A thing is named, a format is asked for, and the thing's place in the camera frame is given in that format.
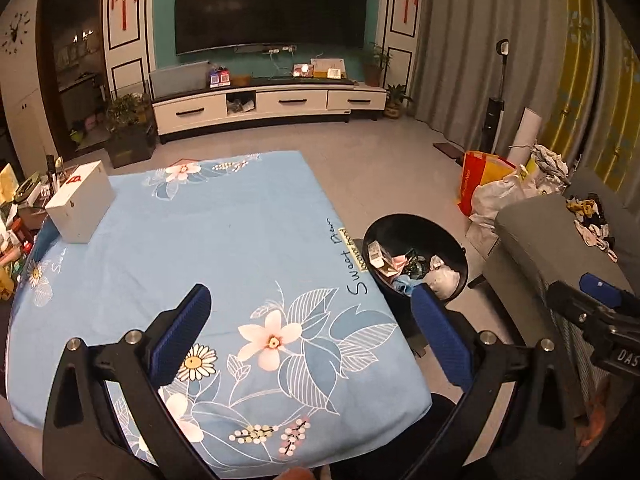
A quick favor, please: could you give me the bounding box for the person's right forearm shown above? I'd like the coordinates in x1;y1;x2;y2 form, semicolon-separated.
575;377;618;453

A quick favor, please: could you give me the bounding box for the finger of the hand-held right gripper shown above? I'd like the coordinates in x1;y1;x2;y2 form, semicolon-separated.
580;273;640;316
545;281;621;331

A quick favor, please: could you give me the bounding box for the blue floral tablecloth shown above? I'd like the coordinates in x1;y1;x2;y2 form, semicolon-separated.
7;150;433;478

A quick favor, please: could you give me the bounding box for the pile of socks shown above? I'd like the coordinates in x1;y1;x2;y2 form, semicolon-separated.
565;192;618;263

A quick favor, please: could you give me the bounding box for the grey curtain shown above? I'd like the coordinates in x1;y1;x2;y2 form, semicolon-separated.
410;0;601;161

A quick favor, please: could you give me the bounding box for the tall potted plant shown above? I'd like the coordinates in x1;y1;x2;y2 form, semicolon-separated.
364;42;393;87

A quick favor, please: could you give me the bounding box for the brown floor mat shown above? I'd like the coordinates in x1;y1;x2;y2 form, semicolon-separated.
432;141;463;166

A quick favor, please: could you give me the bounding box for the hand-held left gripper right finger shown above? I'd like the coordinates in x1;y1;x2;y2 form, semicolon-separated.
400;282;581;480

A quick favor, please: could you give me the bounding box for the upright vacuum cleaner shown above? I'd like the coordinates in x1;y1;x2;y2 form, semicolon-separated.
484;38;511;153

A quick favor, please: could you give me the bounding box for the red and yellow shopping bag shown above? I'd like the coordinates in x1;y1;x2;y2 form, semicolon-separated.
457;150;518;216

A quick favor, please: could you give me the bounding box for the large black television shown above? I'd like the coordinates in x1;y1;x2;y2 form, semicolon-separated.
174;0;370;56

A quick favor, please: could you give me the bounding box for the white plastic bag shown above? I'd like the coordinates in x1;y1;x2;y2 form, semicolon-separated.
427;255;460;297

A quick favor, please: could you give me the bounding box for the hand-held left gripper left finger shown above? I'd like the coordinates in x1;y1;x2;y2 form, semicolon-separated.
42;283;221;480

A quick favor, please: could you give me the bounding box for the white box with red label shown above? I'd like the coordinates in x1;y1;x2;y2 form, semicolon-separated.
45;160;115;244

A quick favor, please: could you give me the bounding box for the yellow patterned curtain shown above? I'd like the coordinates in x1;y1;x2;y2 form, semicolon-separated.
542;0;640;201

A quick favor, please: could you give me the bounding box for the small potted plant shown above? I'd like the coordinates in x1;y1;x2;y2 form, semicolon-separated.
384;84;413;120

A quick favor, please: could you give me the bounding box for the white paper roll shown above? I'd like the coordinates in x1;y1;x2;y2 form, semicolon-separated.
507;107;543;166

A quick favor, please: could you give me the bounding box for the crumpled newspaper bundle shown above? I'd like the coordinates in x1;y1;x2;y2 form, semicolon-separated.
530;144;571;196

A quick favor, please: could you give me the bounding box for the green box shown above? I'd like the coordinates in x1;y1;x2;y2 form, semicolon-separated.
14;172;42;206

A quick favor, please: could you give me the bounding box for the white and yellow gift box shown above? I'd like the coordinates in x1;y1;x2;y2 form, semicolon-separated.
311;57;346;80

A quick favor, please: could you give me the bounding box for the glass fish tank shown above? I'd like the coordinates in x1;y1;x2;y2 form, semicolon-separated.
149;61;211;98

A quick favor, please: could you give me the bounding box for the black trash bin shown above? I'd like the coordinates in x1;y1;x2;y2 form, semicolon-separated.
361;214;470;358

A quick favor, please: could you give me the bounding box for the cardboard box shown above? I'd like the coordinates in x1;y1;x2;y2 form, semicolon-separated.
465;227;501;256

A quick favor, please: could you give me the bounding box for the white television cabinet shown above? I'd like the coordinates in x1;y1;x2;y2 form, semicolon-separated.
151;80;388;143

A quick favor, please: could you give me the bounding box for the grey sofa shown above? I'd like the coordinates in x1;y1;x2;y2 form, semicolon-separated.
482;167;640;461

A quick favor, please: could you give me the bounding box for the white plastic sack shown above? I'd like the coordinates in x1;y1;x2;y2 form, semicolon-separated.
467;175;538;231

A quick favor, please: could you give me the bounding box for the yellow cloth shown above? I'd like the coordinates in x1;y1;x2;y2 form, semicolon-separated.
0;165;20;206

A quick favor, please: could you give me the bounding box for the black deer wall clock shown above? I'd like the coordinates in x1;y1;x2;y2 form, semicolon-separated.
2;12;31;53

